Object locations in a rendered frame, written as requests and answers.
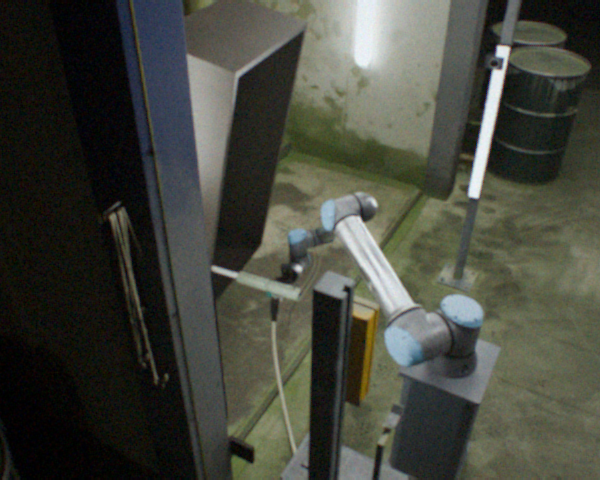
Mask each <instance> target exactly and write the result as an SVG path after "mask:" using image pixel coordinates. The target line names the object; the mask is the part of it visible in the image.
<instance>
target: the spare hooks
mask: <svg viewBox="0 0 600 480"><path fill-rule="evenodd" d="M124 201H126V199H125V198H124V197H123V198H121V199H120V200H117V202H114V203H113V204H112V205H110V207H108V208H107V209H105V210H103V211H100V212H98V215H97V219H98V222H99V223H100V224H101V225H102V224H103V222H102V219H103V221H104V222H105V221H106V216H107V218H108V219H109V220H110V221H111V226H112V231H113V235H114V239H115V245H116V249H117V254H118V260H119V265H120V269H121V277H122V281H123V286H124V293H125V297H126V301H127V308H128V312H129V316H130V322H131V326H132V331H133V337H134V341H135V343H136V347H137V351H138V356H139V362H140V365H141V366H142V368H143V369H145V368H146V364H145V363H144V364H143V362H142V359H143V360H148V359H149V357H150V362H151V366H152V371H153V376H154V382H155V384H156V386H157V387H158V388H161V389H163V388H164V387H165V385H164V383H163V384H162V385H163V386H162V387H161V386H159V385H158V383H157V381H158V382H160V381H162V382H165V381H167V379H168V374H165V378H162V379H160V378H158V377H157V374H156V371H155V366H154V362H153V359H152V354H151V350H150V347H152V346H153V342H151V344H149V343H148V338H147V328H145V325H143V321H142V315H141V314H142V313H143V312H144V307H142V308H141V311H140V307H139V302H138V297H137V293H136V289H135V283H134V278H133V274H132V269H131V263H130V254H129V241H128V234H127V224H128V226H129V229H130V232H131V234H132V237H133V239H134V241H135V243H136V246H137V249H138V251H139V253H140V255H141V257H142V260H143V263H144V265H146V264H145V260H144V257H143V254H142V251H141V249H140V246H139V244H138V242H137V239H136V237H135V234H134V231H133V229H132V227H131V225H130V222H129V220H128V216H127V214H126V211H125V208H124V207H123V206H122V203H123V202H124ZM116 208H117V209H118V210H117V209H116ZM114 213H117V214H118V217H119V222H120V227H121V231H122V239H123V243H122V239H121V235H120V231H119V227H118V224H117V220H116V215H115V214H114ZM101 218H102V219H101ZM126 222H127V224H126ZM115 226H116V229H115ZM116 230H117V234H118V237H119V241H120V245H121V249H122V253H123V257H124V260H125V265H126V269H127V273H128V283H129V289H130V297H129V292H128V287H127V284H126V279H125V273H124V269H123V264H122V259H121V255H120V251H119V246H118V239H117V235H116ZM123 245H124V246H123ZM130 298H131V301H130ZM131 304H132V306H131ZM137 313H138V315H139V320H140V324H141V325H140V327H139V322H138V315H137ZM141 329H143V331H141V332H142V333H140V330H141ZM135 333H136V335H135ZM141 335H144V337H145V340H146V343H147V344H143V341H142V336H141ZM140 346H141V347H144V348H148V353H149V354H146V357H144V356H142V353H141V352H142V351H141V348H140Z"/></svg>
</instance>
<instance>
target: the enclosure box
mask: <svg viewBox="0 0 600 480"><path fill-rule="evenodd" d="M183 19H184V28H185V37H186V46H187V55H188V62H187V64H188V73H189V83H190V92H191V102H192V111H193V120H194V129H195V139H196V148H197V157H198V166H199V176H200V185H201V194H202V204H203V213H204V223H205V232H206V241H207V250H208V259H209V270H210V275H211V276H212V277H213V286H214V296H215V302H216V301H217V300H218V298H220V297H221V296H222V295H223V293H224V292H225V291H226V290H227V288H228V287H229V286H230V285H231V284H232V282H233V281H234V280H235V279H236V278H233V277H230V276H226V275H223V274H219V273H216V272H212V271H211V267H212V265H213V266H216V267H220V268H224V270H227V271H231V272H234V273H237V274H239V273H240V272H241V271H242V270H243V269H244V266H245V265H246V264H247V263H248V261H249V260H250V259H251V258H252V256H253V255H254V254H255V253H256V251H257V250H258V249H259V248H260V246H261V245H262V240H263V235H264V230H265V225H266V220H267V215H268V210H269V205H270V200H272V196H273V191H274V186H275V181H276V175H277V170H278V166H279V161H280V156H281V151H282V146H283V142H284V137H285V132H286V127H287V122H288V116H289V112H290V107H291V102H292V97H293V92H294V87H295V83H296V78H297V73H298V68H299V63H300V59H301V54H302V49H303V44H304V39H305V34H306V30H307V25H308V22H306V21H303V20H300V19H297V18H295V17H292V16H289V15H286V14H284V13H281V12H278V11H275V10H273V9H270V8H267V7H264V6H262V5H259V4H256V3H253V2H251V1H247V0H218V1H216V2H214V3H212V4H210V5H208V6H206V7H204V8H202V9H200V10H198V11H196V12H194V13H192V14H190V15H188V16H186V17H184V18H183Z"/></svg>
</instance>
